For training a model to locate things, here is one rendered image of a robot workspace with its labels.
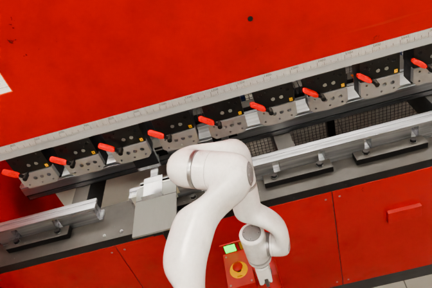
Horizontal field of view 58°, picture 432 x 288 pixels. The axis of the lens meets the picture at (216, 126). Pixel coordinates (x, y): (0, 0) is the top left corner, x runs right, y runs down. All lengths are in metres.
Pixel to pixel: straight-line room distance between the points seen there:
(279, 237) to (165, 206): 0.56
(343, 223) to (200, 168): 1.10
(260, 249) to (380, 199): 0.74
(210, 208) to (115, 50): 0.70
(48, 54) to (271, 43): 0.75
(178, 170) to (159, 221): 0.64
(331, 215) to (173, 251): 1.10
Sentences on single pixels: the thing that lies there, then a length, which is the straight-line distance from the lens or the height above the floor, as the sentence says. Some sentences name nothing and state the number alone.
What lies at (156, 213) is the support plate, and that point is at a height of 1.00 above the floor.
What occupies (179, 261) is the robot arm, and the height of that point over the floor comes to 1.45.
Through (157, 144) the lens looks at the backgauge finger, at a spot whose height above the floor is 1.04.
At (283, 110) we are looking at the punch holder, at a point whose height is 1.22.
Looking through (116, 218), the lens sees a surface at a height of 0.88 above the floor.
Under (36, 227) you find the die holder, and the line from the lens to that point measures 2.02.
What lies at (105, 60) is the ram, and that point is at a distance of 1.40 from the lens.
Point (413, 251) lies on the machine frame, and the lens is 2.28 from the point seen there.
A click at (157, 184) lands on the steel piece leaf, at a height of 1.00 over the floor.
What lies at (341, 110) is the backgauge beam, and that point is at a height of 0.94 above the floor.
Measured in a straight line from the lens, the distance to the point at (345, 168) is 1.77.
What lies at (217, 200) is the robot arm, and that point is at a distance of 0.90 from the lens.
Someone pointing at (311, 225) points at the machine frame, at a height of 0.64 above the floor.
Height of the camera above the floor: 2.13
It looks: 36 degrees down
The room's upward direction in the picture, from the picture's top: 18 degrees counter-clockwise
